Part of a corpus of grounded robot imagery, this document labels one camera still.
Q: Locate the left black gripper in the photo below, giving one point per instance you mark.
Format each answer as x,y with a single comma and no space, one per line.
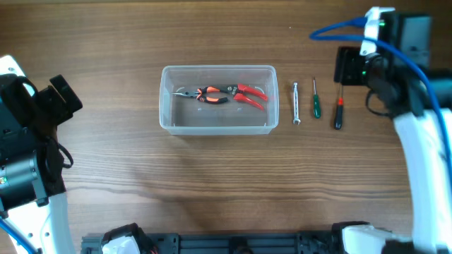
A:
56,102

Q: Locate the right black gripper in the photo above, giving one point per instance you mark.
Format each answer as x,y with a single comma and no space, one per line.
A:
347,65

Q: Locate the black red screwdriver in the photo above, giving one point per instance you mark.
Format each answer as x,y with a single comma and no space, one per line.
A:
338,120

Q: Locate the green handled screwdriver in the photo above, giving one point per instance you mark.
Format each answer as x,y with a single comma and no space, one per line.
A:
316,102

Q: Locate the silver combination wrench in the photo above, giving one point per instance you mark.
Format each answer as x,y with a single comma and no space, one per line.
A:
296,119

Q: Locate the red handled snips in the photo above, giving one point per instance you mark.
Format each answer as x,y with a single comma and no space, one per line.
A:
240,91

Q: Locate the clear plastic container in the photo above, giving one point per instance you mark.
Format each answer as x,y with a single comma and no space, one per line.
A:
187,116

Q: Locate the orange black needle-nose pliers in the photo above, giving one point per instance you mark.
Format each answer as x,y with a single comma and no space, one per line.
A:
201,94

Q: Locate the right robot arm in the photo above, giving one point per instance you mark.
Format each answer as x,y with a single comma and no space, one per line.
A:
392,60

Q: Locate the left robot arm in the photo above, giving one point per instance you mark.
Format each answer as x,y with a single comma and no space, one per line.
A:
34,207

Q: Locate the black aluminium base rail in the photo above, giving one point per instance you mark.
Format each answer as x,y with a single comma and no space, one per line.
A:
304,242

